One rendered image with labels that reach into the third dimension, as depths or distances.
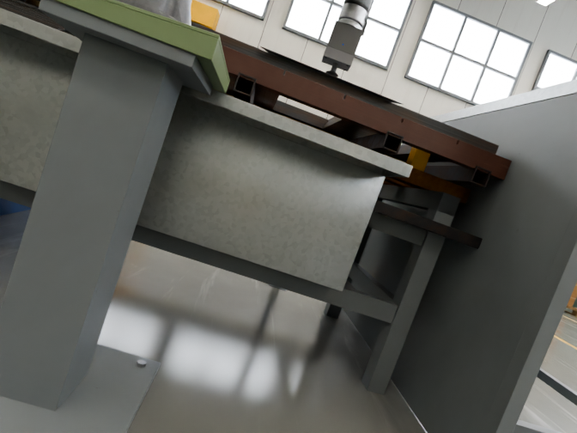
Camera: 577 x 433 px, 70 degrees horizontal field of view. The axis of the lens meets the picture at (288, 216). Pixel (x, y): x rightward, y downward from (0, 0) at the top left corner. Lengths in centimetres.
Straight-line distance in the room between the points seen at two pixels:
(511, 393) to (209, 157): 92
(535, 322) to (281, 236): 64
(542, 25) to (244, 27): 694
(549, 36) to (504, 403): 1133
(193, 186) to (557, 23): 1162
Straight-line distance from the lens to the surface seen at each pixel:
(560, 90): 138
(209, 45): 70
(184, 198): 113
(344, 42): 127
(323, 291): 130
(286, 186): 112
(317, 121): 188
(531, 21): 1200
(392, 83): 1024
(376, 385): 145
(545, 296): 112
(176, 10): 81
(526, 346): 112
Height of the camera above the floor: 54
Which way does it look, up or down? 5 degrees down
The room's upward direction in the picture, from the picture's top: 20 degrees clockwise
